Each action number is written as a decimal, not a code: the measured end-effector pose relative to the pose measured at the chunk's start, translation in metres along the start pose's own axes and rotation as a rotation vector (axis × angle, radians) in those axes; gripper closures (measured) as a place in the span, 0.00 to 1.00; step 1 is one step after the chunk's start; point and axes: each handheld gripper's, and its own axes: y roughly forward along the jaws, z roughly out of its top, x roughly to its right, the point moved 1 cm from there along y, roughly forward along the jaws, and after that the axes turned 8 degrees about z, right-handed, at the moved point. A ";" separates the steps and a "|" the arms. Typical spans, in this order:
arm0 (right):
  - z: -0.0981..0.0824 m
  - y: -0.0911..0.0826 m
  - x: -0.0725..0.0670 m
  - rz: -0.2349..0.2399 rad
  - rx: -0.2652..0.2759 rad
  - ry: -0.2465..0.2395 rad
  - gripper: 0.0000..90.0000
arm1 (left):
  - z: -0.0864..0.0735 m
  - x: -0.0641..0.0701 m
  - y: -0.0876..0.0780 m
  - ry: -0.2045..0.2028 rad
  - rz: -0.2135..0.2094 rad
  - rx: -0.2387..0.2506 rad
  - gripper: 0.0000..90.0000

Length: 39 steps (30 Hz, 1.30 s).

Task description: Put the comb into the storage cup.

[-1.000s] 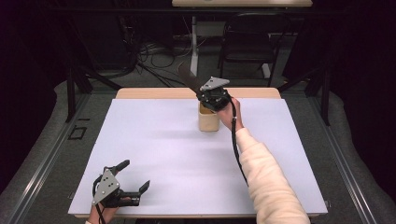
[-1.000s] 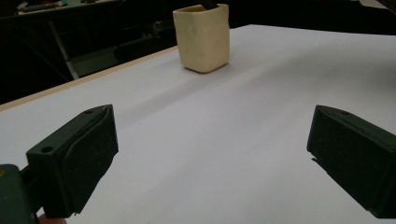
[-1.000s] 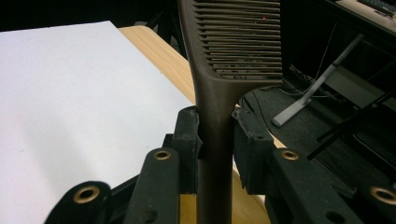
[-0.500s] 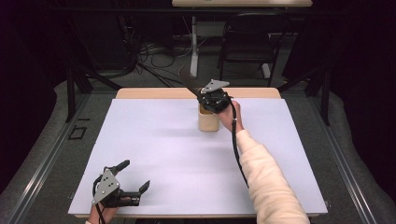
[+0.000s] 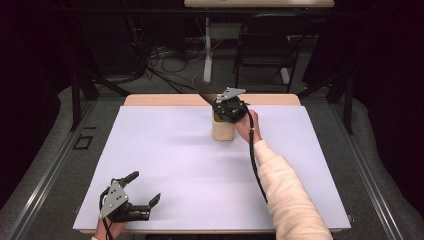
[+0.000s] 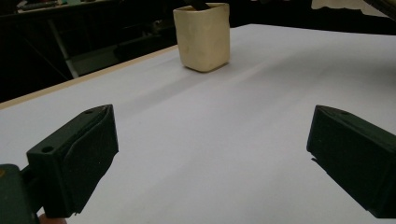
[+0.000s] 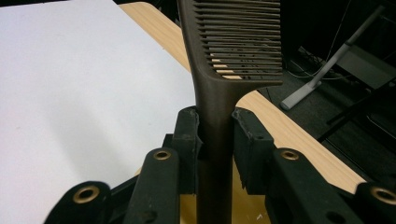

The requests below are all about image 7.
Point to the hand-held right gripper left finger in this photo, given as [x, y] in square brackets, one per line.
[186, 146]

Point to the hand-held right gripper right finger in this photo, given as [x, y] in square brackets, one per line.
[252, 149]

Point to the dark brown comb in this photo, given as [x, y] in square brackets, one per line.
[214, 102]

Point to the black stand leg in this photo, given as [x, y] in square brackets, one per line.
[358, 109]

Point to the white table mat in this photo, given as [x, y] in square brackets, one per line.
[77, 77]

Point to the grey flat base plate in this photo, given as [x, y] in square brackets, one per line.
[369, 67]

